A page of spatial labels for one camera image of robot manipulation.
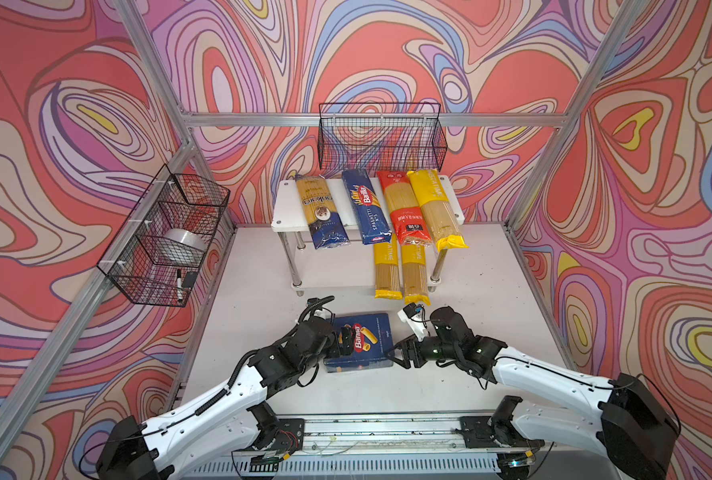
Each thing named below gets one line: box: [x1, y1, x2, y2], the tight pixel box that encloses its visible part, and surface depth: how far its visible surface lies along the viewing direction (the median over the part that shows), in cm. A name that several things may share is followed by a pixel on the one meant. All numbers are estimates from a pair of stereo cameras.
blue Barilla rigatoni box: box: [324, 312, 394, 373], surface depth 84 cm
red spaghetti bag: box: [377, 170, 433, 246], surface depth 75 cm
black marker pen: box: [177, 268, 183, 303], surface depth 73 cm
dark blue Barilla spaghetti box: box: [342, 168, 393, 245], surface depth 73 cm
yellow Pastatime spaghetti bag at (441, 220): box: [407, 169, 468, 252], surface depth 74 cm
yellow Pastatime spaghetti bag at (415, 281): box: [401, 244, 431, 306], surface depth 95 cm
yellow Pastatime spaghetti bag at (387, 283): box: [374, 234, 403, 300], surface depth 97 cm
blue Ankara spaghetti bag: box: [295, 175, 349, 250], surface depth 74 cm
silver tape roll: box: [162, 228, 206, 253], surface depth 75 cm
